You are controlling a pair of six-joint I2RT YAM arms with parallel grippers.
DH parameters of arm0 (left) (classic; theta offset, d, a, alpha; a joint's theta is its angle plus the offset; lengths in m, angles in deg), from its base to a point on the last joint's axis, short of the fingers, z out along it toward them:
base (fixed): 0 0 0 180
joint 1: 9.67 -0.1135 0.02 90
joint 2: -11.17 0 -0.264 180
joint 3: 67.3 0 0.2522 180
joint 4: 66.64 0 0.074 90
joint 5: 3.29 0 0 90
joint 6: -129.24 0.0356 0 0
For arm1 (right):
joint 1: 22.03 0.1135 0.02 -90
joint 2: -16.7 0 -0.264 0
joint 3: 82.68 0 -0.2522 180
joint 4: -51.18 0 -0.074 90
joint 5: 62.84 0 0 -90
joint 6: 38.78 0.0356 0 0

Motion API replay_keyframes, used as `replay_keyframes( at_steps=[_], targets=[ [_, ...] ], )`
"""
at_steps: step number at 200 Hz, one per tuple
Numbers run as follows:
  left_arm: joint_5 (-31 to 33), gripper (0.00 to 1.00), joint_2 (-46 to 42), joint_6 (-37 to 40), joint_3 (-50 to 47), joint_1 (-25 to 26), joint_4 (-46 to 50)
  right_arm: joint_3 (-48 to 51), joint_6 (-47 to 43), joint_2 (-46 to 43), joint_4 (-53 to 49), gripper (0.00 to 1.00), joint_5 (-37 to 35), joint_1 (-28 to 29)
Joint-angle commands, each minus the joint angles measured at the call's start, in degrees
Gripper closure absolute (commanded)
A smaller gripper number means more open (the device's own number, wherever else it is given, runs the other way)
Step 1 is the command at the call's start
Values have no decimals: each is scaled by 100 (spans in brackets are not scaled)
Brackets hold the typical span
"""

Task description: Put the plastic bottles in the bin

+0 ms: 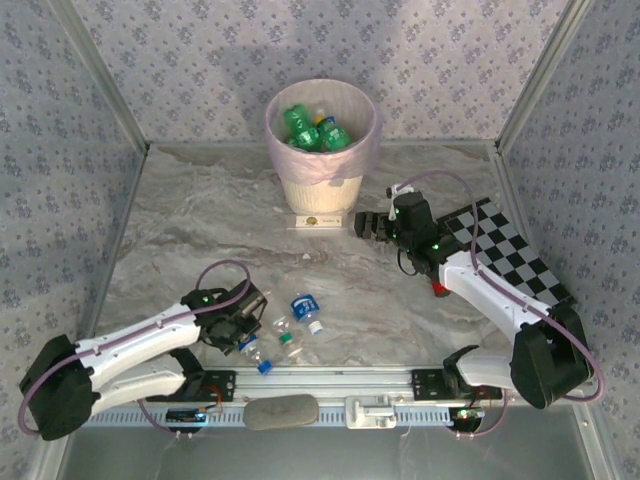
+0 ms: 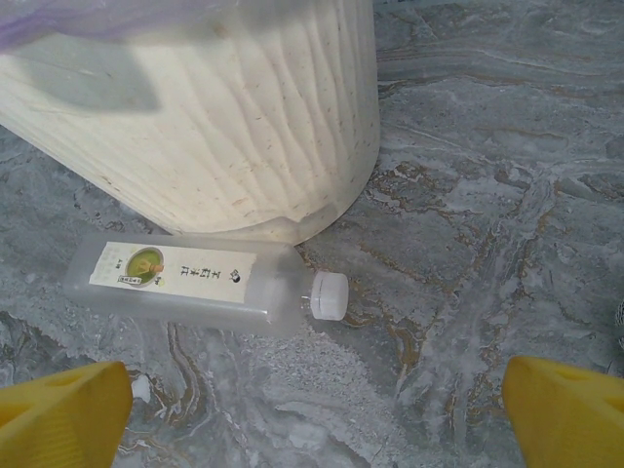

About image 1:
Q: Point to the black white checkerboard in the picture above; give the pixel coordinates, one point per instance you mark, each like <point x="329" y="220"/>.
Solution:
<point x="525" y="260"/>

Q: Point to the pink plastic bin liner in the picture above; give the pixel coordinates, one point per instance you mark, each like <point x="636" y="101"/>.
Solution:
<point x="320" y="167"/>

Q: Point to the red plastic object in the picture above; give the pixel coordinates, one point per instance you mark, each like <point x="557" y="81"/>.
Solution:
<point x="438" y="290"/>

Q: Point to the grey metal panel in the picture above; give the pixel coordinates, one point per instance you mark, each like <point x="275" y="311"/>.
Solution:
<point x="320" y="455"/>

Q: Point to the green bottle yellow cap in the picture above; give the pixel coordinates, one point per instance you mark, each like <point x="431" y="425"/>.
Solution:
<point x="305" y="140"/>
<point x="297" y="117"/>
<point x="332" y="134"/>

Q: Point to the white clamp bracket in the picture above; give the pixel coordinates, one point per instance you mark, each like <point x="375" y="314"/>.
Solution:
<point x="367" y="412"/>

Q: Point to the circuit board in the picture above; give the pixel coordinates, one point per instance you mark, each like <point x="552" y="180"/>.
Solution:
<point x="185" y="415"/>
<point x="467" y="414"/>

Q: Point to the right circuit board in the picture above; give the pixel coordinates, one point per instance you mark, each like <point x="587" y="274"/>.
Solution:
<point x="467" y="414"/>

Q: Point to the clear Pepsi bottle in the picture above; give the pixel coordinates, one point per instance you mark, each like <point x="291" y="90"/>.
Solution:
<point x="248" y="346"/>

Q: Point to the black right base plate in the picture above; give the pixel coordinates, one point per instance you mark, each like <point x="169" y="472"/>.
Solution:
<point x="425" y="385"/>

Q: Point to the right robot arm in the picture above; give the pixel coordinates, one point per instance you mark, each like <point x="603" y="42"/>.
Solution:
<point x="480" y="290"/>

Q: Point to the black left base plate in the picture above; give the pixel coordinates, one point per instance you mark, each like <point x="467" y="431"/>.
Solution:
<point x="225" y="385"/>

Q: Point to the slotted grey strip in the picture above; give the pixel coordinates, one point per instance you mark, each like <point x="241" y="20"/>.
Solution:
<point x="331" y="417"/>

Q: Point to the aluminium frame post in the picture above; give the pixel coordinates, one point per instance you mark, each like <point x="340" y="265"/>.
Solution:
<point x="541" y="75"/>
<point x="103" y="75"/>

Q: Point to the blue label bottle white cap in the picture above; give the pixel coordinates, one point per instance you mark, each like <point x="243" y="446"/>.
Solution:
<point x="305" y="307"/>

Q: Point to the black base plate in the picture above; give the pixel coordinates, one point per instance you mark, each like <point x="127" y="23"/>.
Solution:
<point x="425" y="385"/>
<point x="225" y="385"/>

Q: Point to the aluminium front rail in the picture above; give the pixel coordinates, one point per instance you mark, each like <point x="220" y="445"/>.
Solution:
<point x="325" y="382"/>

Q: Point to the white ribbed waste bin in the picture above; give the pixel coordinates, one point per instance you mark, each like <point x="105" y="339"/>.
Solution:
<point x="320" y="197"/>

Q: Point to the left circuit board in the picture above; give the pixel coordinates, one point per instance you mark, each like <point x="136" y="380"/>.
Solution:
<point x="185" y="415"/>

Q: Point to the grey oval pad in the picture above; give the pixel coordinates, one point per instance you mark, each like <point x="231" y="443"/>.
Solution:
<point x="280" y="412"/>

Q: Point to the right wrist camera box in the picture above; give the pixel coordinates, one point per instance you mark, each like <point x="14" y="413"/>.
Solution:
<point x="399" y="190"/>

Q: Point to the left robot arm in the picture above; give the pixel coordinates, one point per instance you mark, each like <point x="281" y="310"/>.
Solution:
<point x="140" y="335"/>

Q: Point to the aluminium side rail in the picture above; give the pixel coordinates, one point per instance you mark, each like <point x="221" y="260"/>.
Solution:
<point x="501" y="175"/>
<point x="129" y="200"/>

